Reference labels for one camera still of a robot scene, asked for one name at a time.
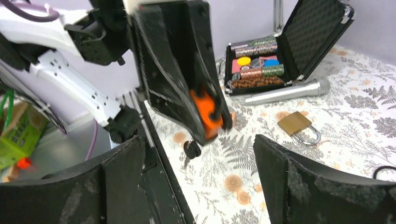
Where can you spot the black padlock keys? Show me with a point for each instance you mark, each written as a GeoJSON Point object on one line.
{"type": "Point", "coordinates": [191, 150]}

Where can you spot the green cardboard box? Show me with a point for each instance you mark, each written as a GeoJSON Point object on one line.
{"type": "Point", "coordinates": [21, 136]}

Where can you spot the large brass padlock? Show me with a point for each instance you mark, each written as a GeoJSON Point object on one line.
{"type": "Point", "coordinates": [296, 122]}

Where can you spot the black cable lock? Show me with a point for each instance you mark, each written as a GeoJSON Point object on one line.
{"type": "Point", "coordinates": [382, 172]}

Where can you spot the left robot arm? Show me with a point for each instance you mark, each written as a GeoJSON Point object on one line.
{"type": "Point", "coordinates": [32, 38]}

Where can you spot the wooden letter cube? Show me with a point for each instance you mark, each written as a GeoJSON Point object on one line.
{"type": "Point", "coordinates": [234, 118]}

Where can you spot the orange black carabiner clip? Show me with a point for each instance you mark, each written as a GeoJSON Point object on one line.
{"type": "Point", "coordinates": [206, 106]}

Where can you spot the black poker chip case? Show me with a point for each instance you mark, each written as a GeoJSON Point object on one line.
{"type": "Point", "coordinates": [274, 62]}

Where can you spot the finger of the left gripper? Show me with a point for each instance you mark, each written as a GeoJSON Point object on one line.
{"type": "Point", "coordinates": [165, 54]}
{"type": "Point", "coordinates": [199, 13]}

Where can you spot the floral table mat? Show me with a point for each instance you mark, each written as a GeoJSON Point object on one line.
{"type": "Point", "coordinates": [356, 119]}

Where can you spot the silver microphone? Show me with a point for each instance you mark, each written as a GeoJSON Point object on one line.
{"type": "Point", "coordinates": [314, 87]}

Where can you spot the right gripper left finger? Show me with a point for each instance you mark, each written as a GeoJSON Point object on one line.
{"type": "Point", "coordinates": [97, 191]}

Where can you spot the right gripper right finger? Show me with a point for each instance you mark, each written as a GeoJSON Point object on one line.
{"type": "Point", "coordinates": [299, 190]}

